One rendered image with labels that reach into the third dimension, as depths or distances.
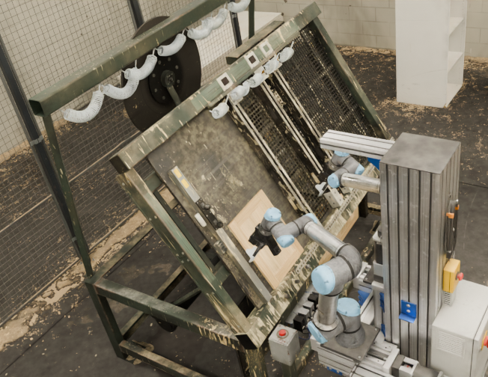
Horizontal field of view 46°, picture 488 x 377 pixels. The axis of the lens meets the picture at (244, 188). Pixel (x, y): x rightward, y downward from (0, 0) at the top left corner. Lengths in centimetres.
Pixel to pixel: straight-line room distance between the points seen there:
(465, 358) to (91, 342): 295
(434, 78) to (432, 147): 446
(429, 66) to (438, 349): 444
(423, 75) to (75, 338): 457
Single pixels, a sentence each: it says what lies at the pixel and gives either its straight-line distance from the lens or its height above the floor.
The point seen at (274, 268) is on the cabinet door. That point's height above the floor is 96.
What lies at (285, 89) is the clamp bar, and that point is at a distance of 394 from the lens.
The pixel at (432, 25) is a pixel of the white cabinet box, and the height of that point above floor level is 96.
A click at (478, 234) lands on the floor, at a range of 523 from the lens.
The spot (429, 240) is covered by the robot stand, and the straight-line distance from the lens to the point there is 257.
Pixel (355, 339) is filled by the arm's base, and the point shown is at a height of 108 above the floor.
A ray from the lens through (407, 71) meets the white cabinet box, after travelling 699.
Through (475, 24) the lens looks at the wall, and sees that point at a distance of 811.
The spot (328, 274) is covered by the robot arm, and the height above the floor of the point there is 166.
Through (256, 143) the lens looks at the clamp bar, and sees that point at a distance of 360.
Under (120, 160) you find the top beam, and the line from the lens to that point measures 296.
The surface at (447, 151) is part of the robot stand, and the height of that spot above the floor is 203.
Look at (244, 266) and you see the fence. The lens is 334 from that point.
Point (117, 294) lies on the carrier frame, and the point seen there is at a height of 79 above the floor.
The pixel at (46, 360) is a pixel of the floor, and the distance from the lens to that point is 491.
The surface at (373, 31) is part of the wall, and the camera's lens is 862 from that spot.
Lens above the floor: 335
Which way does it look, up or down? 34 degrees down
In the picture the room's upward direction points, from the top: 11 degrees counter-clockwise
